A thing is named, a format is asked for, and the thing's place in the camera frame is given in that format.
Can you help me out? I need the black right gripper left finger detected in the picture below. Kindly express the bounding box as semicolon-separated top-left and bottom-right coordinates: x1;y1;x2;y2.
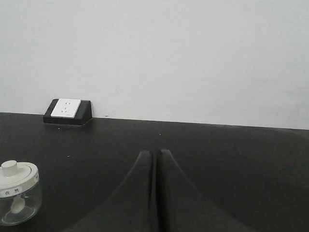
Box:
65;151;158;232

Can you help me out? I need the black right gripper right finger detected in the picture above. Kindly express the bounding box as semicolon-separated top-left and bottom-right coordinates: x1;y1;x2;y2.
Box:
156;148;254;232

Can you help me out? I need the glass jar with cream lid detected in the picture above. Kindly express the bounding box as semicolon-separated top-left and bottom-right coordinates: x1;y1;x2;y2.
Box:
0;160;42;226

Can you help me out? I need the black white power socket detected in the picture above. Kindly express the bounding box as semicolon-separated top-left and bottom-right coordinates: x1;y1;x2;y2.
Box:
43;99;92;126

